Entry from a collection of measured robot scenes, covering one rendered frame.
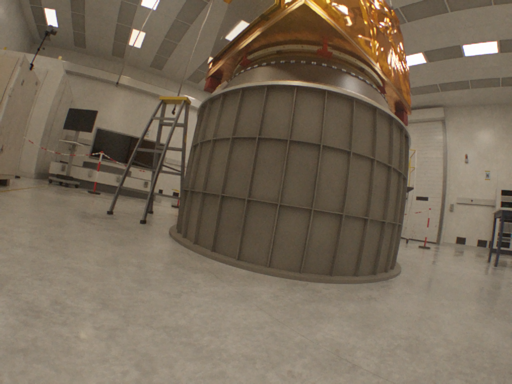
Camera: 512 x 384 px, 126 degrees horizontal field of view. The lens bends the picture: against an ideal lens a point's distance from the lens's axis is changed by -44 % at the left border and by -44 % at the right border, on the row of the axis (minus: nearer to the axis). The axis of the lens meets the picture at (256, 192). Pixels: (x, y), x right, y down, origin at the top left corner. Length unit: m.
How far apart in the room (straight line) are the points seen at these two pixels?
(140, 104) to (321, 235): 9.70
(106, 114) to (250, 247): 9.34
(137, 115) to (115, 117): 0.97
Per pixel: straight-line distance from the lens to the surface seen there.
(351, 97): 1.57
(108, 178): 6.54
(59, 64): 7.44
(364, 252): 1.56
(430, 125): 10.13
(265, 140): 1.43
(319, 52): 2.02
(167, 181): 10.17
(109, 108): 10.28
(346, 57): 2.08
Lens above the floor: 0.36
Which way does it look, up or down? 3 degrees up
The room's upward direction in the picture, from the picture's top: 10 degrees clockwise
